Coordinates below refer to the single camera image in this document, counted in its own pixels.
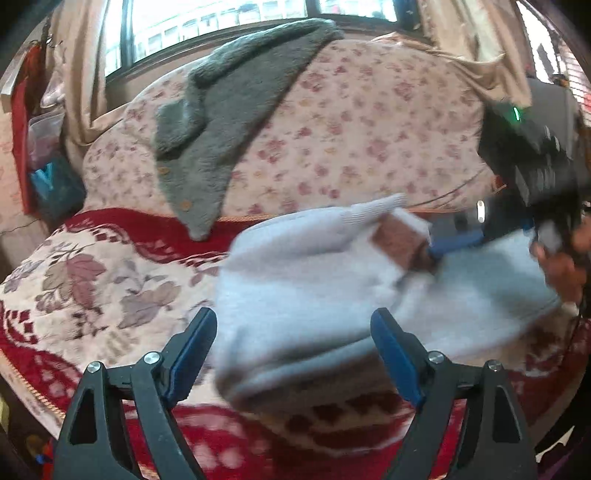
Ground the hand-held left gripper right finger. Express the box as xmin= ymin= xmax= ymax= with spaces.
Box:
xmin=370 ymin=308 xmax=539 ymax=480

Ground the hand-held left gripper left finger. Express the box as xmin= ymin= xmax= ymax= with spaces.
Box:
xmin=54 ymin=308 xmax=218 ymax=480

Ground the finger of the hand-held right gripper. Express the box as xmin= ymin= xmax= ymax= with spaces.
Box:
xmin=433 ymin=211 xmax=485 ymax=232
xmin=427 ymin=230 xmax=491 ymax=260

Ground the white sweater with brown tag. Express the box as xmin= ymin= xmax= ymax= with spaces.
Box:
xmin=215 ymin=193 xmax=563 ymax=416

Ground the person's right hand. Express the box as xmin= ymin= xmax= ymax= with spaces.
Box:
xmin=530 ymin=220 xmax=586 ymax=302

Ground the red floral blanket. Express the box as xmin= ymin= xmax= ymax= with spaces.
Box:
xmin=0 ymin=208 xmax=588 ymax=480

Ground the floral pink sofa back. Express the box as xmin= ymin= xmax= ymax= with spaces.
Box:
xmin=82 ymin=36 xmax=506 ymax=223

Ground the blue plastic bag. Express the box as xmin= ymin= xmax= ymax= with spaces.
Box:
xmin=28 ymin=156 xmax=87 ymax=223

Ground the grey fleece cardigan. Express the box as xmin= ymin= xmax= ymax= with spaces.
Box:
xmin=154 ymin=18 xmax=345 ymax=241

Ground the clear plastic bag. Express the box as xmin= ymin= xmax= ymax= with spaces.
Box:
xmin=27 ymin=110 xmax=66 ymax=163

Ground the red hanging bag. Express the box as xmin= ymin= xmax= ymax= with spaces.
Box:
xmin=11 ymin=44 xmax=48 ymax=215

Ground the window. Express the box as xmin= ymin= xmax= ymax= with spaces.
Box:
xmin=104 ymin=0 xmax=403 ymax=78

